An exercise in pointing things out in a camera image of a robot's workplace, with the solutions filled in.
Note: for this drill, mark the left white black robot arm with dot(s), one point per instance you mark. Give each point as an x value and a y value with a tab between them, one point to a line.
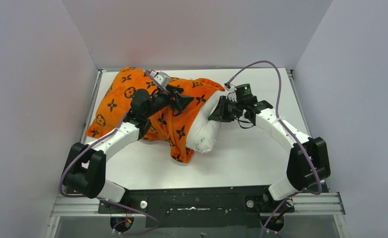
85	168

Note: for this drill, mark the aluminium frame rail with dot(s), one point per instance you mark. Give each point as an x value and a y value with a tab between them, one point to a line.
305	204

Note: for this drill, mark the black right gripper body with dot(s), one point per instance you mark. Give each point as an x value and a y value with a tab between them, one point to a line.
235	109

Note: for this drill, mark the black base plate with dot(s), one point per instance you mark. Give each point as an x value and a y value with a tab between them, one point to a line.
203	207

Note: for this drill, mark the white pillow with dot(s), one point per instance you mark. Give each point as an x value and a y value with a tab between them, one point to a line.
203	132

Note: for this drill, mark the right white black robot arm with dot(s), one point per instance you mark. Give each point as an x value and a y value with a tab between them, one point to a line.
308	161

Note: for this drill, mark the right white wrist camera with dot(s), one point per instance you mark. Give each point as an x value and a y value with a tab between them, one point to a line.
230	89

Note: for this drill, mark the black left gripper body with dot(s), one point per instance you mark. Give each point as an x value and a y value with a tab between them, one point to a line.
173	97

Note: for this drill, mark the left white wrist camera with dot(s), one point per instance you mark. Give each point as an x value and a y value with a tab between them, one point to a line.
160	78

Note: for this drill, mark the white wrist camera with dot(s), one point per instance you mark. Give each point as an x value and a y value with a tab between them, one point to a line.
230	89
160	78

